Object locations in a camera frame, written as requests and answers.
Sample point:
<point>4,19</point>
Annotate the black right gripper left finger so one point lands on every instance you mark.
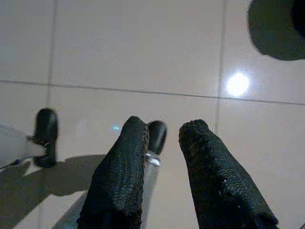
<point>119,179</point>

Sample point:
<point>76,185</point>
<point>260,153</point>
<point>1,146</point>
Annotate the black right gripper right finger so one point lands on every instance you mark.
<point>214,179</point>

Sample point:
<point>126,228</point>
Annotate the black trash bin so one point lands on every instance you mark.
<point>271,28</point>

